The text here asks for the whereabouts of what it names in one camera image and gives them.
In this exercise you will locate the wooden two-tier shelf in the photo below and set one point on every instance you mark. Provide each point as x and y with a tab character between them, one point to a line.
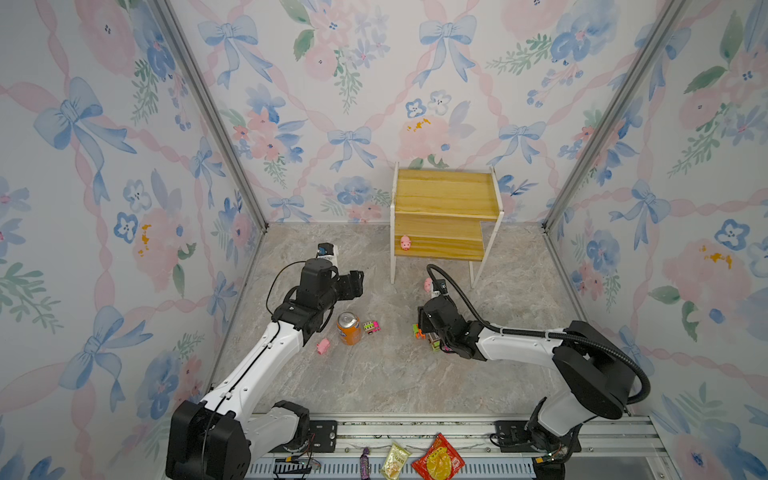
448	215

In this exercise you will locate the red snack packet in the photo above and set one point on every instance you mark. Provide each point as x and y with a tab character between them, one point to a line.
440	462

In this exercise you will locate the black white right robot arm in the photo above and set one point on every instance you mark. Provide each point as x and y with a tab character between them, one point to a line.
600	380

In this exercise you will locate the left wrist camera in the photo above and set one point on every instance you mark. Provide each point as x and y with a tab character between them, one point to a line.
327	251

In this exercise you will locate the pink green toy truck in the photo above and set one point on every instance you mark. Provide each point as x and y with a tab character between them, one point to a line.
371	327

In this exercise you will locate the yellow green snack packet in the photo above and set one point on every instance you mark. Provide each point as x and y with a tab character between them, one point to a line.
394	462

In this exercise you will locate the aluminium front rail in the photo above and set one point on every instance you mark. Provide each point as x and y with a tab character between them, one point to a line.
628	448

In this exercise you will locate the purple small bottle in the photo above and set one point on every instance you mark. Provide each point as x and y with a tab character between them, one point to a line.
364	464

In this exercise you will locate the orange soda can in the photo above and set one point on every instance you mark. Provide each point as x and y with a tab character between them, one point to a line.
349	328

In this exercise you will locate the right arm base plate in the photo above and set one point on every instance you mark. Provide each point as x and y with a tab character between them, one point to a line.
517	436

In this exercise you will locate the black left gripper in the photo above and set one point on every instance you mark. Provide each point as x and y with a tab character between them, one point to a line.
348	281

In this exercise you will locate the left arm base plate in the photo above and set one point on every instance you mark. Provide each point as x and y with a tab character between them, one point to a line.
318	436

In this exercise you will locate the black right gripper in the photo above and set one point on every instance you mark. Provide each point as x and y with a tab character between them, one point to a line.
423	321

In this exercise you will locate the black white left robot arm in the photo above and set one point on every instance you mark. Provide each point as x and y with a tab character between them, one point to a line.
217	437

